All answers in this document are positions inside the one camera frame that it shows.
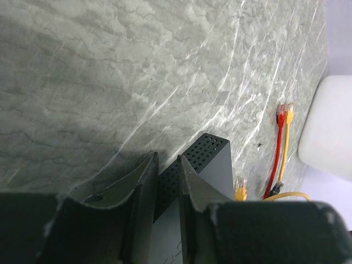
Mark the black network switch box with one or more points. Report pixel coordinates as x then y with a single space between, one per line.
210 157

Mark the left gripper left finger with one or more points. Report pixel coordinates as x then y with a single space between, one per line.
111 226

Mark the white plastic basin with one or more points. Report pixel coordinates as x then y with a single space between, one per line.
325 142

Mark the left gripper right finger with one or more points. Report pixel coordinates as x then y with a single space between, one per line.
195 196

